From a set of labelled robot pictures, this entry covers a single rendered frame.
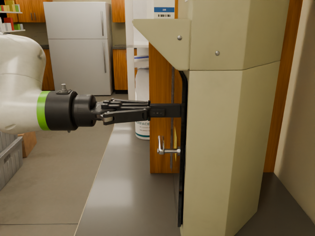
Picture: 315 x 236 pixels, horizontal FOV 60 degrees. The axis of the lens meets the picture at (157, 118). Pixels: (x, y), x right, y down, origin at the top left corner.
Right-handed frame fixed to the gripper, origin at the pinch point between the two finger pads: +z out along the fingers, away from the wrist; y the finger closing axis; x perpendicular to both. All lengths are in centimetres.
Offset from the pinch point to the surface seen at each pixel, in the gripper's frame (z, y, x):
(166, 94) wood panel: 1.9, 32.5, 5.1
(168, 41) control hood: 0.3, -4.5, -15.9
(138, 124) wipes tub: -10, 65, 29
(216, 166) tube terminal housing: 12.0, -4.5, 12.4
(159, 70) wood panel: -0.6, 32.5, -3.3
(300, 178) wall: 48, 20, 32
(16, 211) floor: -118, 126, 131
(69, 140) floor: -115, 267, 131
